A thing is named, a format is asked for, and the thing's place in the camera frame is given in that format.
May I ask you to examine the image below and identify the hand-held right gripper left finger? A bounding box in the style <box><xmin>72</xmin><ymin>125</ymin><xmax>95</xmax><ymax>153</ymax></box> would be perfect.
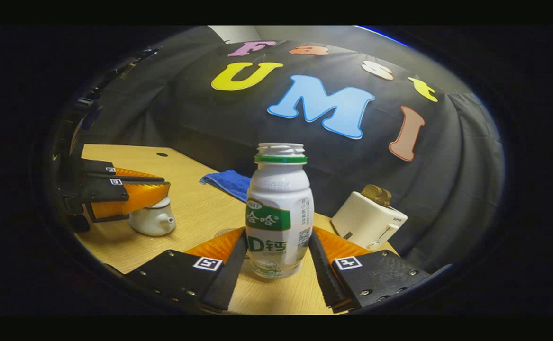
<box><xmin>125</xmin><ymin>226</ymin><xmax>249</xmax><ymax>312</ymax></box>

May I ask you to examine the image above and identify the white green label water bottle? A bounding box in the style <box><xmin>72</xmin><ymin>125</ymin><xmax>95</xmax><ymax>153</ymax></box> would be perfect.
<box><xmin>245</xmin><ymin>143</ymin><xmax>315</xmax><ymax>279</ymax></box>

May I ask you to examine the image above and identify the white ceramic teacup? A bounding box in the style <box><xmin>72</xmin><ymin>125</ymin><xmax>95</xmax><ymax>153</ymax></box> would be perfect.
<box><xmin>128</xmin><ymin>197</ymin><xmax>176</xmax><ymax>236</ymax></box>

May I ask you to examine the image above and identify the black backdrop cloth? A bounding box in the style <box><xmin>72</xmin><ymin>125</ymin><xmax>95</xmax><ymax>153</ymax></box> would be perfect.
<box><xmin>75</xmin><ymin>26</ymin><xmax>507</xmax><ymax>275</ymax></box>

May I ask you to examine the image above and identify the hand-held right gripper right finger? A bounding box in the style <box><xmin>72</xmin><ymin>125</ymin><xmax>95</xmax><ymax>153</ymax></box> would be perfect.
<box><xmin>308</xmin><ymin>225</ymin><xmax>432</xmax><ymax>314</ymax></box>

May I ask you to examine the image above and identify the white toaster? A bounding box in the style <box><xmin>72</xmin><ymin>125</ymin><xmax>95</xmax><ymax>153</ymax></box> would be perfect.
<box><xmin>331</xmin><ymin>191</ymin><xmax>408</xmax><ymax>251</ymax></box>

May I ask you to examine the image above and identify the blue folded towel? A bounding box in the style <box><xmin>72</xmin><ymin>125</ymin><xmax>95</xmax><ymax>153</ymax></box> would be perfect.
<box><xmin>199</xmin><ymin>170</ymin><xmax>252</xmax><ymax>203</ymax></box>

